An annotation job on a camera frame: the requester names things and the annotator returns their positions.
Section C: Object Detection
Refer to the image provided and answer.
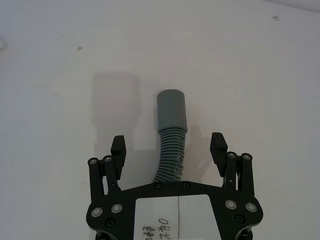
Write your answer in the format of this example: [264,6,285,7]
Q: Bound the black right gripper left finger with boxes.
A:
[87,134,128,204]

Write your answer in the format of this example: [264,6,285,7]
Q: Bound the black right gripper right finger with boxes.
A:
[209,132,257,196]

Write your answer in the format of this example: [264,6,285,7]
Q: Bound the grey corrugated hose with cuff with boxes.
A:
[152,88,189,185]

